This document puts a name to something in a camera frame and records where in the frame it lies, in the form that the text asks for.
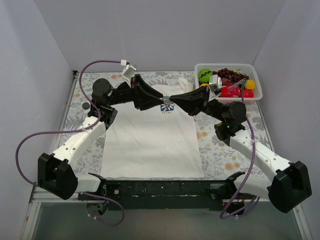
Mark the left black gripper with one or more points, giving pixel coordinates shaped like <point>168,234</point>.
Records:
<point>136,92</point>

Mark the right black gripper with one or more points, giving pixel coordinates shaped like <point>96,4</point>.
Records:
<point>205,97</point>

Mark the white daisy print t-shirt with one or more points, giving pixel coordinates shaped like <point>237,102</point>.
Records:
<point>160,142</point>

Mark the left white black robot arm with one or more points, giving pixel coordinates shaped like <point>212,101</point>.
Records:
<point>56,170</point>

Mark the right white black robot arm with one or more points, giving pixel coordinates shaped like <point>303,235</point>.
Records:
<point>288,183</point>

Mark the green toy ball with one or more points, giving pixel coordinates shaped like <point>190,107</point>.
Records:
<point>204,75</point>

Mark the red dragon fruit toy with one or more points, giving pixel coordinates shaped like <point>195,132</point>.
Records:
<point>230,93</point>

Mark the dark red grape bunch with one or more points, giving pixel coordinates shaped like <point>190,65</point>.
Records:
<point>230,76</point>

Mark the red apple toy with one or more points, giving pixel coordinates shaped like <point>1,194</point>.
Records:
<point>247,93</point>

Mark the yellow fruit toy right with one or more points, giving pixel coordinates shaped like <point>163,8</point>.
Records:
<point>250,84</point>

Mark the white bottle black cap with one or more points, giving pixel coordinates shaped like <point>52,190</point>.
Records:
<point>86,106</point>

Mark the floral patterned table mat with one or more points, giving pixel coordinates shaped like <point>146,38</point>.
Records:
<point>219,161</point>

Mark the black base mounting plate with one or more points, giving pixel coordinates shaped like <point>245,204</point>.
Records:
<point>168,194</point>

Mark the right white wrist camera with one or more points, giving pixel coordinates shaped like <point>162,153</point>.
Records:
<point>215,85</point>

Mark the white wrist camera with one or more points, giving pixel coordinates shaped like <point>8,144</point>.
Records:
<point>215,85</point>
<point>128,71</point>

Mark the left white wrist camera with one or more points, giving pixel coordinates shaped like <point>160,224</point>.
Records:
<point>128,71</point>

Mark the aluminium frame rail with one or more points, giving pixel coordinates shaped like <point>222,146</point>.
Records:
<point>254,187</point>

